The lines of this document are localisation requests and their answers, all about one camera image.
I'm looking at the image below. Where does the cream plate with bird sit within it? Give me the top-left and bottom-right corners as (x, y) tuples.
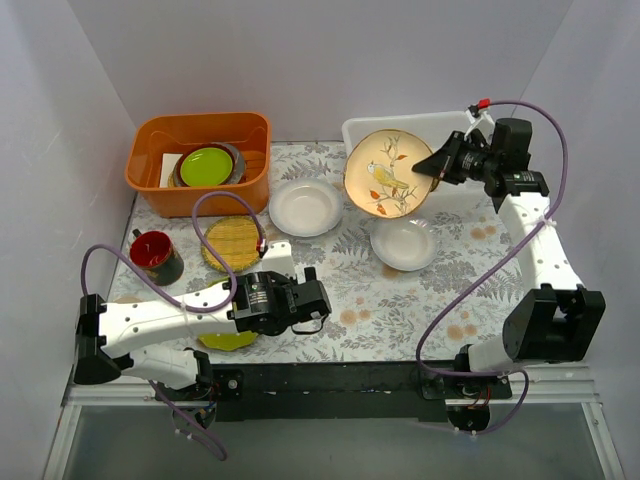
(344, 129), (434, 219)

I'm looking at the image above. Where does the green dotted scalloped plate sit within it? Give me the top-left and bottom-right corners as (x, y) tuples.
(197, 274), (259, 352)

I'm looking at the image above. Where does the white deep plate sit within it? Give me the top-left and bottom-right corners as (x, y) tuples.
(370, 216), (438, 272)
(268, 178), (344, 238)

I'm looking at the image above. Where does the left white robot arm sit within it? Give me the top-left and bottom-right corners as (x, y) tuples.
(73, 271), (332, 400)

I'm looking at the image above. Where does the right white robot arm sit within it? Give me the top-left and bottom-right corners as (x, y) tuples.
(412, 118), (606, 398)

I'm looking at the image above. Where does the white plastic bin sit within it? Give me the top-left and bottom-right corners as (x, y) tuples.
(342, 111), (494, 214)

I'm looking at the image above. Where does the stack of dark plates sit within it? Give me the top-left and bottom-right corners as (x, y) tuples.
(174, 143), (246, 187)

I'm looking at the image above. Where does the white card in bin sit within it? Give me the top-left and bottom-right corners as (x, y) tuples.
(159, 153), (181, 188)

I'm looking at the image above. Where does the orange plastic bin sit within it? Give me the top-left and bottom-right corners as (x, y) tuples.
(124, 111), (272, 219)

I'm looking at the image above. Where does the round bamboo mat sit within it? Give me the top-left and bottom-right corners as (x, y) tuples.
(205, 216), (264, 273)

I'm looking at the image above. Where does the floral table cloth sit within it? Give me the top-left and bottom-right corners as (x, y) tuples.
(124, 142), (524, 364)

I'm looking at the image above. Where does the black mug red inside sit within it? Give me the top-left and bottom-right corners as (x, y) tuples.
(129, 229), (184, 287)

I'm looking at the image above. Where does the lime green round plate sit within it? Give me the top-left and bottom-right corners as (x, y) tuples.
(178, 147), (234, 187)

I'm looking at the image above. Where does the small cream dish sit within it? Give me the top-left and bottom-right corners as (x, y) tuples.
(113, 295), (141, 304)

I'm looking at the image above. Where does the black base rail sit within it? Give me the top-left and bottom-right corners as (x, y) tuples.
(154, 360), (506, 421)

